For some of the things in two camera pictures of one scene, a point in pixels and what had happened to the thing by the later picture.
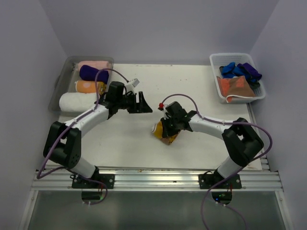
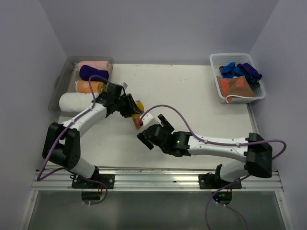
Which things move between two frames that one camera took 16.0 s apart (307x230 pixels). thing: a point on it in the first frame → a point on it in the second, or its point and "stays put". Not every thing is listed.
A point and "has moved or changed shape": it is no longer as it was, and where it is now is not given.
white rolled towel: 76,102 stays put
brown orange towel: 237,86 stays put
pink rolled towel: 98,64 stays put
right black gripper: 167,132 → 167,126
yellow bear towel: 158,132 has moved or changed shape
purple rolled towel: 89,73 stays put
